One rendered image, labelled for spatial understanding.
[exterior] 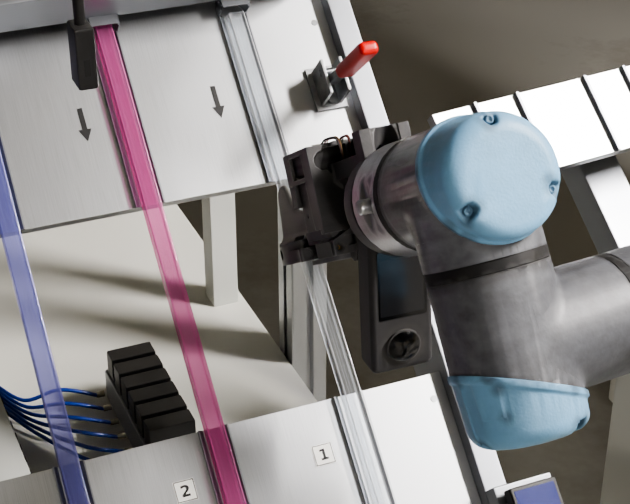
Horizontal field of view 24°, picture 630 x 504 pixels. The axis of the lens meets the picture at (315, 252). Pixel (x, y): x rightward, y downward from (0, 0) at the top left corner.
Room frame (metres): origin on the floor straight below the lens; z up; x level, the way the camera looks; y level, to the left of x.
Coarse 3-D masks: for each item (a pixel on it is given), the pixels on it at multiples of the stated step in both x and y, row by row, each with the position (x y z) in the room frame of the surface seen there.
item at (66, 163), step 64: (256, 0) 1.15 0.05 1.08; (320, 0) 1.17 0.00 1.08; (0, 64) 1.05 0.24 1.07; (64, 64) 1.06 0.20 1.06; (128, 64) 1.08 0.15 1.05; (192, 64) 1.09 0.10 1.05; (0, 128) 1.01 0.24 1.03; (64, 128) 1.02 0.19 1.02; (192, 128) 1.05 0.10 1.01; (256, 128) 1.06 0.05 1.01; (320, 128) 1.08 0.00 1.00; (64, 192) 0.98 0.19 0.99; (128, 192) 1.00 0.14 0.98; (192, 192) 1.01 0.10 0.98
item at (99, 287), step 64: (0, 256) 1.51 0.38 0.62; (64, 256) 1.51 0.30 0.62; (128, 256) 1.51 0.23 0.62; (192, 256) 1.51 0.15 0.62; (0, 320) 1.37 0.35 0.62; (64, 320) 1.37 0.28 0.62; (128, 320) 1.37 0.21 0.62; (256, 320) 1.37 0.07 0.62; (0, 384) 1.25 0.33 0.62; (64, 384) 1.25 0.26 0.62; (256, 384) 1.25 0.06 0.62
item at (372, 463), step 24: (240, 24) 1.12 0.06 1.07; (240, 48) 1.10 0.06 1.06; (264, 96) 1.07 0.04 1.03; (264, 120) 1.06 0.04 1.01; (264, 144) 1.05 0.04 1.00; (312, 264) 0.97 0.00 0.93; (312, 288) 0.96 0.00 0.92; (336, 312) 0.95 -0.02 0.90; (336, 336) 0.93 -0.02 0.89; (336, 360) 0.92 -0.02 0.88; (360, 408) 0.90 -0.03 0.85; (360, 432) 0.88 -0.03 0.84; (360, 456) 0.87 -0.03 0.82; (384, 480) 0.86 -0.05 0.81
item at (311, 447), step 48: (432, 384) 0.93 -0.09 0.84; (240, 432) 0.87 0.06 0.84; (288, 432) 0.88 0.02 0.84; (336, 432) 0.89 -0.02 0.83; (384, 432) 0.90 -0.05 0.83; (432, 432) 0.91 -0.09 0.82; (48, 480) 0.82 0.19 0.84; (96, 480) 0.82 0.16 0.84; (144, 480) 0.83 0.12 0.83; (192, 480) 0.84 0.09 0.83; (240, 480) 0.84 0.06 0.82; (288, 480) 0.85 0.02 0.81; (336, 480) 0.86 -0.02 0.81; (432, 480) 0.88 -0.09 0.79
